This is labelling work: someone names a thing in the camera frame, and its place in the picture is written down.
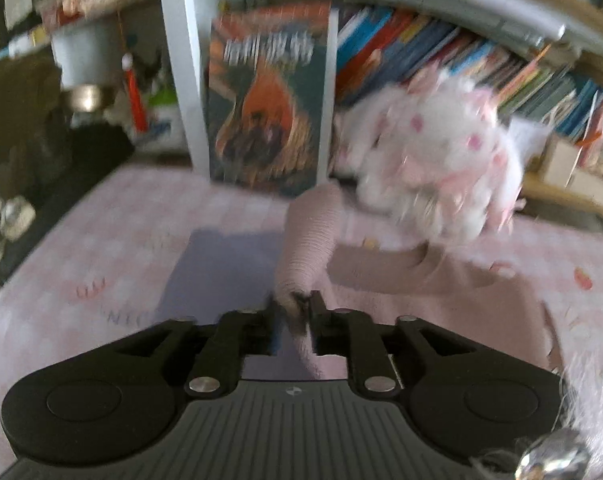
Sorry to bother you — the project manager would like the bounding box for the purple and brown sweater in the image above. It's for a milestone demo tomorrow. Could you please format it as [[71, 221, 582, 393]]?
[[154, 184, 564, 382]]

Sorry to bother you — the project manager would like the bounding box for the pink checkered desk mat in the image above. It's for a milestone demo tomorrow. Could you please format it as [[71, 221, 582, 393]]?
[[0, 165, 603, 474]]

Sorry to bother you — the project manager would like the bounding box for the white pink plush bunny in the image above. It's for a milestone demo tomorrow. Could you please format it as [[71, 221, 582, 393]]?
[[333, 66, 524, 244]]

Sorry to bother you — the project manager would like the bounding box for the white green pen holder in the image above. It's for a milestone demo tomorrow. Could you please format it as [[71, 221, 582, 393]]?
[[138, 87, 188, 154]]

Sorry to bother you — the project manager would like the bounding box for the red tassel ornament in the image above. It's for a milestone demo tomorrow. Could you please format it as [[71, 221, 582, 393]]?
[[122, 52, 149, 133]]

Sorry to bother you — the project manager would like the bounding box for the Harry Potter book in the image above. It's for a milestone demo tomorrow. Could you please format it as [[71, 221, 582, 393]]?
[[206, 1, 338, 196]]

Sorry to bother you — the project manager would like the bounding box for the metal bowl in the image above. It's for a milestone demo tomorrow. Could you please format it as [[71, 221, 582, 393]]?
[[60, 84, 115, 113]]

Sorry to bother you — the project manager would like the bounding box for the row of colourful books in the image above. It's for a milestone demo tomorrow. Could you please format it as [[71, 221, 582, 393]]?
[[333, 6, 603, 187]]

